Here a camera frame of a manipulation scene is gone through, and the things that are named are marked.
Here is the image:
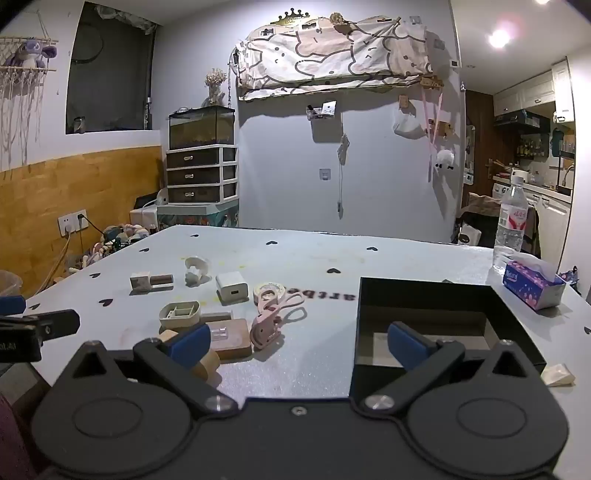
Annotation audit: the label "purple tissue pack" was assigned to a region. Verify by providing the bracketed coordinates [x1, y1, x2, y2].
[503, 260, 567, 311]

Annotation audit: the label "teal patterned cabinet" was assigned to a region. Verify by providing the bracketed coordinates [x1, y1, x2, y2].
[156, 199, 240, 230]

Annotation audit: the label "hanging wall cord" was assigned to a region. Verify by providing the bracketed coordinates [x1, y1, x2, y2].
[337, 133, 348, 219]

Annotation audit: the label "dark plastic drawer unit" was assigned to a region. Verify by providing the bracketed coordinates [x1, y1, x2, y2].
[165, 145, 240, 205]

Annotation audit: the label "clear water bottle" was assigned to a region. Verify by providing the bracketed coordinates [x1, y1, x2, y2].
[492, 174, 530, 274]

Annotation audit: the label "white hanging bag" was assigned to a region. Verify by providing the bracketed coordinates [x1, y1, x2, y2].
[393, 113, 426, 138]

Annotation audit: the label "dried flower bunch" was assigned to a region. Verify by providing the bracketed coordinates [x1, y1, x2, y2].
[205, 68, 228, 106]

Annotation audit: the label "printed cartoon cloth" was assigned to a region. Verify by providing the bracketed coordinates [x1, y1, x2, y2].
[235, 16, 435, 101]

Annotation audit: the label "pile of small toys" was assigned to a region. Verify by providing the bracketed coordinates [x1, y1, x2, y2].
[68, 223, 158, 278]

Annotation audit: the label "dark red cloth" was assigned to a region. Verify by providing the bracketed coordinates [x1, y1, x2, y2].
[0, 391, 38, 480]

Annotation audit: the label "white and brown block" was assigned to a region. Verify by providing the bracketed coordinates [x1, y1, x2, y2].
[130, 271, 174, 294]

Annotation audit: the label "crumpled white paper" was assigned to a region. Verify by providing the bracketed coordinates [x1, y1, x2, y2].
[540, 364, 576, 387]

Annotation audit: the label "white small appliance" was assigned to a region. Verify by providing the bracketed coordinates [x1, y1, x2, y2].
[129, 186, 170, 228]

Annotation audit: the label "white charger cube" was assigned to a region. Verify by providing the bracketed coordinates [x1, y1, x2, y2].
[215, 272, 250, 306]

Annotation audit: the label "black box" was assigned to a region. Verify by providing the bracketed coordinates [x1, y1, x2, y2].
[349, 277, 548, 398]

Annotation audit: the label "macrame wall hammock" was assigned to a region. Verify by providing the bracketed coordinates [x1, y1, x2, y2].
[0, 13, 60, 172]

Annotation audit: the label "glass fish tank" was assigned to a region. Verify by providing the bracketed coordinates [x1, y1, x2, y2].
[168, 106, 236, 151]

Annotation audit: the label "clear wall shelf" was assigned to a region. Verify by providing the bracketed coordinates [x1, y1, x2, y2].
[305, 102, 336, 121]

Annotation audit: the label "beige rectangular container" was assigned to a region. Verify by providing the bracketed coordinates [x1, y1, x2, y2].
[159, 300, 202, 334]

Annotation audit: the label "wooden block with clear clips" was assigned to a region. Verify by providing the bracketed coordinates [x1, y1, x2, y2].
[207, 318, 254, 361]

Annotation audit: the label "white spool holder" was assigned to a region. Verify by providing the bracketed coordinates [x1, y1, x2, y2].
[184, 256, 211, 285]

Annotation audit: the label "chair with draped clothes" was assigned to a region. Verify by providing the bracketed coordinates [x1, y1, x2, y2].
[456, 193, 542, 260]

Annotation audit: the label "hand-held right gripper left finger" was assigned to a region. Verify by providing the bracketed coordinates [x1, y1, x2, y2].
[60, 322, 239, 418]

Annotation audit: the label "purple plush toy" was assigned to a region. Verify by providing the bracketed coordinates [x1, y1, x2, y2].
[4, 39, 59, 70]

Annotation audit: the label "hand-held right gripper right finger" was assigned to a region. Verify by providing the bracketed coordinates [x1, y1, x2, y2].
[352, 321, 539, 414]

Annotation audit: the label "round wooden piece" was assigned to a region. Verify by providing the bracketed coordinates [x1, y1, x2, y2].
[159, 328, 222, 385]

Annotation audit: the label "white wall power outlet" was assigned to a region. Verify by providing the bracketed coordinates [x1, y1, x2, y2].
[58, 209, 89, 237]

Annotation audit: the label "white kitchen cabinets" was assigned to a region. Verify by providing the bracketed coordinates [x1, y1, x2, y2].
[492, 57, 576, 123]

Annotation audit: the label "gold crown ornament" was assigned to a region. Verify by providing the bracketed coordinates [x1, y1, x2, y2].
[270, 8, 304, 27]

